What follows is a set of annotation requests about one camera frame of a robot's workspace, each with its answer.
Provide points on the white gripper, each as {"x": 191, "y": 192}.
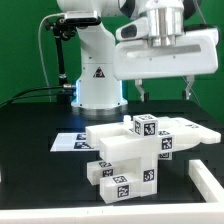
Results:
{"x": 193, "y": 54}

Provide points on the white tagged nut cube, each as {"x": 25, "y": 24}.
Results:
{"x": 165, "y": 156}
{"x": 145, "y": 125}

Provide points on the white chair back frame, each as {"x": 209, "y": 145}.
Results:
{"x": 118, "y": 142}

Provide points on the white chair seat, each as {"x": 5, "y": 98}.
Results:
{"x": 145, "y": 170}

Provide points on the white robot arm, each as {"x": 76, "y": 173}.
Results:
{"x": 134, "y": 40}

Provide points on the white base tag plate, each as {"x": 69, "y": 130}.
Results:
{"x": 71, "y": 142}

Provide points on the white U-shaped fence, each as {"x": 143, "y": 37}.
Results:
{"x": 210, "y": 212}

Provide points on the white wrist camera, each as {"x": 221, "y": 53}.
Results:
{"x": 134, "y": 30}

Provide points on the silver camera on stand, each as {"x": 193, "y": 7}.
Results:
{"x": 81, "y": 17}

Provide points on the black camera stand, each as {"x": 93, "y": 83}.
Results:
{"x": 62, "y": 32}

